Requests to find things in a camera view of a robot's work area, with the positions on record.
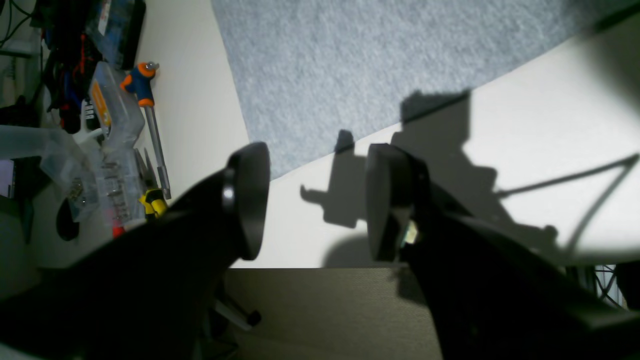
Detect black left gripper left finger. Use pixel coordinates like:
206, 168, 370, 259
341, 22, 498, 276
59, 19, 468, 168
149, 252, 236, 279
0, 142, 271, 360

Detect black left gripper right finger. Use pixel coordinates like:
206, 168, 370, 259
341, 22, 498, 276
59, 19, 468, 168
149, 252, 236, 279
365, 143, 639, 360

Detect clear plastic parts box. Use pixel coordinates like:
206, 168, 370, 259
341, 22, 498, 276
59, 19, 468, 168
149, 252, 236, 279
39, 61, 146, 227

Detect yellow handled pliers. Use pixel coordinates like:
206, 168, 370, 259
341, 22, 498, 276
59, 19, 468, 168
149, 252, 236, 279
134, 148, 169, 222

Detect orange blue handled screwdriver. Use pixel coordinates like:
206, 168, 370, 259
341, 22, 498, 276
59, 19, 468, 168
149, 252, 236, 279
119, 61, 172, 199

